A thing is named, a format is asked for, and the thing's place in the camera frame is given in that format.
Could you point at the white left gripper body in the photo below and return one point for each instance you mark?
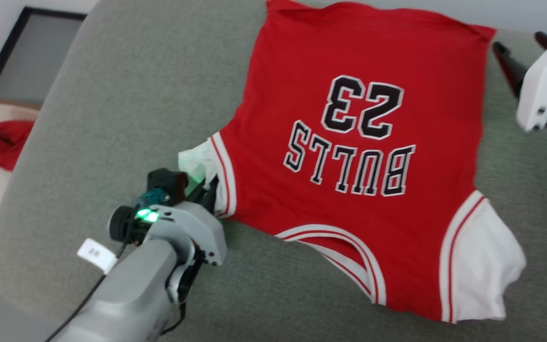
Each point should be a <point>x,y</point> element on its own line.
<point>197,228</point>

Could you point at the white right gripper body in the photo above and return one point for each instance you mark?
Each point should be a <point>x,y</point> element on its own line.
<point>546,80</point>

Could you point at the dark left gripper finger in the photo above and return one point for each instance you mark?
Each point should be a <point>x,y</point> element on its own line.
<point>196,194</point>
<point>212,197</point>

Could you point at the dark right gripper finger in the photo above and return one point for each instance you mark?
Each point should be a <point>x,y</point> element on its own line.
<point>513,69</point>
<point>545,40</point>

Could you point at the red basketball jersey number 23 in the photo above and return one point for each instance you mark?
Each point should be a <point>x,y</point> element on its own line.
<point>349,142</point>

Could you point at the grey fabric sofa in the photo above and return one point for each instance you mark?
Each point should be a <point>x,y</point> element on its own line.
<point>126,118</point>

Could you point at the red garment in basket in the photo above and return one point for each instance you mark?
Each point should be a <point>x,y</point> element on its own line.
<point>7,142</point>

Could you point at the dark framed grey panel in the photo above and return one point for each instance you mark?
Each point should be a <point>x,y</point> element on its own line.
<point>31,52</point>

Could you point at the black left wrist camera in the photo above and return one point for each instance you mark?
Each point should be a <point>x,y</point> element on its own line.
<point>166,185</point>

